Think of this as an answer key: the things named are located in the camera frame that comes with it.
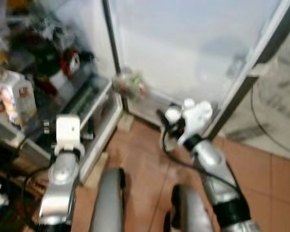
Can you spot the small wooden block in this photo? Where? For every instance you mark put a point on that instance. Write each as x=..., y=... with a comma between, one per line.
x=127, y=121

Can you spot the white open fridge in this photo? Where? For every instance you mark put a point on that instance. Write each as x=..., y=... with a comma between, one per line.
x=94, y=29

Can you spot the green red plastic bundle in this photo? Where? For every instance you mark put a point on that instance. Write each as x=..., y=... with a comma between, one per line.
x=130, y=84

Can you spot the clear crisper drawer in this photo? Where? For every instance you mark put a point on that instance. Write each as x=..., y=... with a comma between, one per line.
x=84, y=99

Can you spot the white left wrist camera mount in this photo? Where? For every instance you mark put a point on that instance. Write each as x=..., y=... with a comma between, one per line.
x=67, y=130

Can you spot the silver robot leg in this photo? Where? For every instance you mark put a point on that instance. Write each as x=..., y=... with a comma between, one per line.
x=188, y=212
x=108, y=203

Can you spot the silver right robot leg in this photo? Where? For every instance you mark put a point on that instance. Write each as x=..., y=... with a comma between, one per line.
x=188, y=212

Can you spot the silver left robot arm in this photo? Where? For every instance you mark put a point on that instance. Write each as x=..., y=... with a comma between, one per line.
x=63, y=174

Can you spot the silver left robot leg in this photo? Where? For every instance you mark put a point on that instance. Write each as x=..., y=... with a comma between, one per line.
x=108, y=203

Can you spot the red white packet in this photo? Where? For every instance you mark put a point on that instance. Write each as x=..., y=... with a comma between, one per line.
x=70, y=63

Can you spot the white jug with red label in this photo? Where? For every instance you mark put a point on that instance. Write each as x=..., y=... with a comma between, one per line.
x=18, y=99

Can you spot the white fridge door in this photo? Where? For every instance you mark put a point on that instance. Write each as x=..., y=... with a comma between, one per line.
x=183, y=43

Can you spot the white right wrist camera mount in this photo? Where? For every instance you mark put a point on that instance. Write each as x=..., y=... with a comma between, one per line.
x=193, y=118

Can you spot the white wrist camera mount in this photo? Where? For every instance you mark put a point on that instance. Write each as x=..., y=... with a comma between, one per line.
x=193, y=118
x=67, y=130

